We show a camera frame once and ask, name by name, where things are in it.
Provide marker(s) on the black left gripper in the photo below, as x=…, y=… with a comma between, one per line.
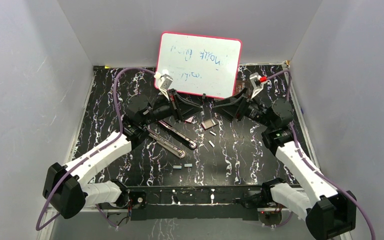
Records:
x=182, y=109

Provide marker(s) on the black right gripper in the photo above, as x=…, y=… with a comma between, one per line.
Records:
x=234, y=107

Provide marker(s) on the red white staple box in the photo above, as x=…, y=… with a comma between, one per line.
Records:
x=189, y=120

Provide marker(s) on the cardboard staple box tray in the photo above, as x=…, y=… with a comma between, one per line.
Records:
x=210, y=123

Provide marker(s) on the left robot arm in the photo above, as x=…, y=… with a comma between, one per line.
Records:
x=68, y=188

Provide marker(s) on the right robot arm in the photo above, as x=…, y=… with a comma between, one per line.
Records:
x=327, y=212

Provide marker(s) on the brown Three Days book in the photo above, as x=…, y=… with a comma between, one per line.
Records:
x=241, y=85

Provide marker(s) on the pink framed whiteboard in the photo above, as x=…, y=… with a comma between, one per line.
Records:
x=198, y=64

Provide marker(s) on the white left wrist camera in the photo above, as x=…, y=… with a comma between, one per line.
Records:
x=163, y=81

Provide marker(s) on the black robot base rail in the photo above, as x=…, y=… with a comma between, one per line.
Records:
x=243, y=202

